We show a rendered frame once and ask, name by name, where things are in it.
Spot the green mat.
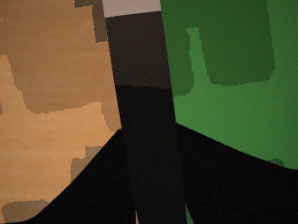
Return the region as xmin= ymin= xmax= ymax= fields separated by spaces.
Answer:
xmin=160 ymin=0 xmax=298 ymax=169

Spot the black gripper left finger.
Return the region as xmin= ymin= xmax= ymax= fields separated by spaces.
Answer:
xmin=8 ymin=128 xmax=136 ymax=224

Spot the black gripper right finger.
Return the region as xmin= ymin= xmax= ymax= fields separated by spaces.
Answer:
xmin=177 ymin=123 xmax=298 ymax=224

